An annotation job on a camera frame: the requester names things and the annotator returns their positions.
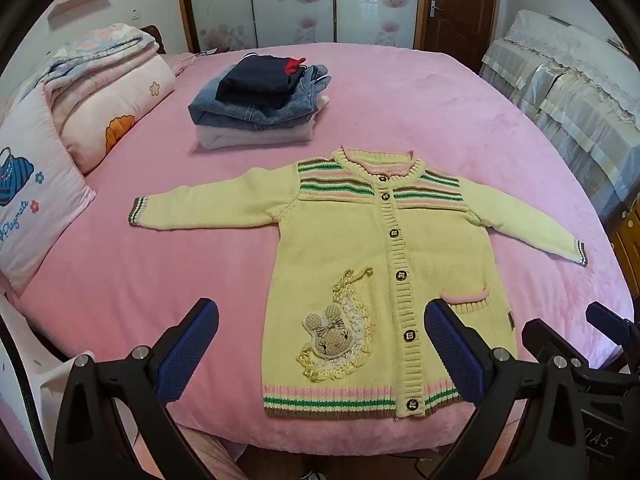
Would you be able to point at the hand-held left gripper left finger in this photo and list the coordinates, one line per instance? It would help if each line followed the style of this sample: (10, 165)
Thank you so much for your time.
(192, 340)

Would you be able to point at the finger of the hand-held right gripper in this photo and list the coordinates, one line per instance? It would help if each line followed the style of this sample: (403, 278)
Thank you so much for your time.
(612, 325)
(555, 340)

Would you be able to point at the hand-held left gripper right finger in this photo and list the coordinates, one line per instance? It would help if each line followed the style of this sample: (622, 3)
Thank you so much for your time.
(452, 350)

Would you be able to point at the yellow knitted striped sweater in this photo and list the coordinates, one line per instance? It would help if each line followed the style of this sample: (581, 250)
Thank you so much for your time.
(350, 240)

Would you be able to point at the wooden cabinet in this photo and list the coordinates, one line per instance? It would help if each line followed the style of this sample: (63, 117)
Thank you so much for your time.
(627, 245)

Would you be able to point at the pink bed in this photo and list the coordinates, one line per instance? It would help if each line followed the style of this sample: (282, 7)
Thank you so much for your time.
(175, 240)

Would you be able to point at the white folded garment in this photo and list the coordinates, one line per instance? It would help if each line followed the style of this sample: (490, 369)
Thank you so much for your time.
(250, 137)

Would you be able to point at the pink printed pillow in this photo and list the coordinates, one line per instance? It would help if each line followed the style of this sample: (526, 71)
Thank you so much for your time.
(35, 195)

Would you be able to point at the blue folded denim jeans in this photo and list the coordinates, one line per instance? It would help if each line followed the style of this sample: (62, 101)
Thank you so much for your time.
(235, 107)

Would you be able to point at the sofa with lace cover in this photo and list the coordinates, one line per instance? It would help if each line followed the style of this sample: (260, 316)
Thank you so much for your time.
(575, 90)

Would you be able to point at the pink quilt with orange flower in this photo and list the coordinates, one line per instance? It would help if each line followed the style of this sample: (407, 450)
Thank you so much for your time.
(115, 110)

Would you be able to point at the navy folded garment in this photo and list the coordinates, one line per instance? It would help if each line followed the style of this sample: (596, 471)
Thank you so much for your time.
(257, 80)

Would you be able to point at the floral folded blanket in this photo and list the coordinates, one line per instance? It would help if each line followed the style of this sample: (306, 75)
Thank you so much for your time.
(95, 52)

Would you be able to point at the dark wooden headboard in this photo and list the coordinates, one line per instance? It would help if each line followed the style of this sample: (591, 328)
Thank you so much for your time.
(156, 37)

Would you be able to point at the brown wooden door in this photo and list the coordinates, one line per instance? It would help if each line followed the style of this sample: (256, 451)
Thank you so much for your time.
(462, 5)

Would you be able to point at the floral sliding wardrobe doors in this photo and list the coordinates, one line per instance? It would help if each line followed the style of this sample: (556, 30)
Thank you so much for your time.
(300, 0)

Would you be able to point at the pink wall shelf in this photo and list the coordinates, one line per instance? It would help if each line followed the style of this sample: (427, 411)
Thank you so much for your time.
(80, 4)

